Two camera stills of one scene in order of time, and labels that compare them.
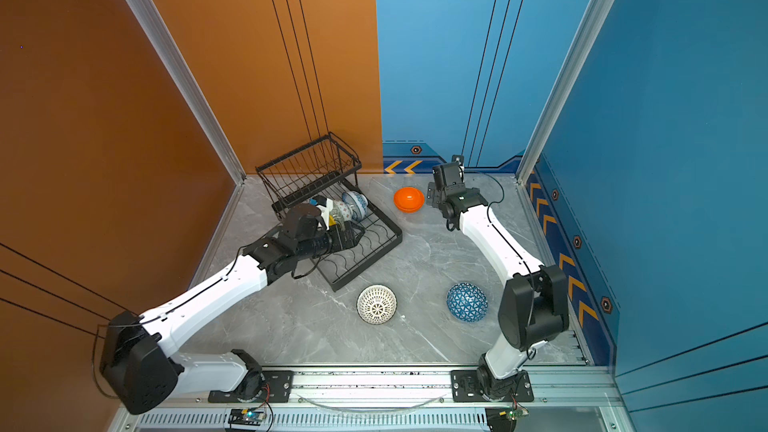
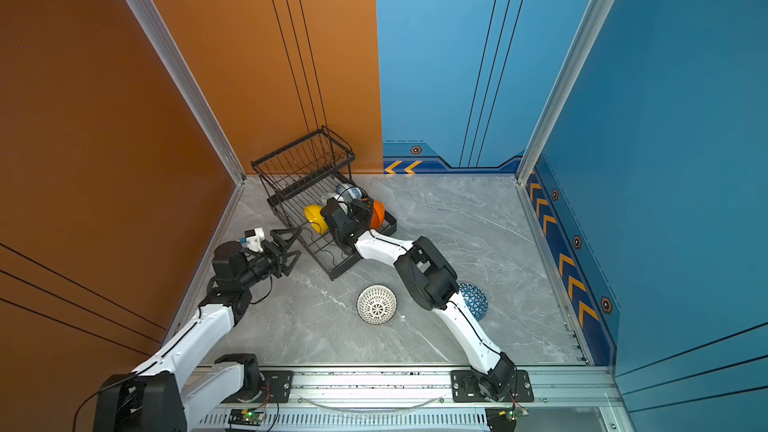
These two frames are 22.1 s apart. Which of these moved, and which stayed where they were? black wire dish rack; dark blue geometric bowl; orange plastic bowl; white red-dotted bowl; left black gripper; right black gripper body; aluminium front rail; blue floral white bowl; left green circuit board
Moved: right black gripper body; blue floral white bowl; left black gripper; orange plastic bowl
Stayed: left green circuit board; white red-dotted bowl; aluminium front rail; dark blue geometric bowl; black wire dish rack
